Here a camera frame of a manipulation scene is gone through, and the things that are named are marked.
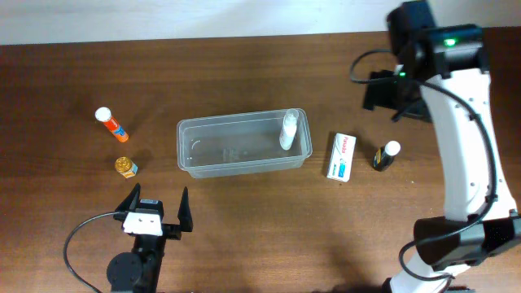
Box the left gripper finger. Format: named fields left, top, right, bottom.
left=177, top=186, right=194, bottom=232
left=115, top=183, right=141, bottom=212

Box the dark bottle white cap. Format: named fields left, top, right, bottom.
left=373, top=141, right=401, bottom=172

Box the white Panadol box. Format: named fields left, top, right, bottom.
left=326, top=133, right=357, bottom=182

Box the orange tube white cap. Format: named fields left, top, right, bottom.
left=94, top=107, right=129, bottom=142

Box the white spray bottle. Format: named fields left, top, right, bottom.
left=279, top=109, right=299, bottom=151

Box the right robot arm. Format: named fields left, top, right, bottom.
left=363, top=1, right=520, bottom=292

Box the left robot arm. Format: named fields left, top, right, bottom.
left=107, top=184, right=193, bottom=292

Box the clear plastic container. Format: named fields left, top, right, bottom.
left=177, top=108, right=313, bottom=179

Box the small jar gold lid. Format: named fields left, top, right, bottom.
left=114, top=156, right=138, bottom=178

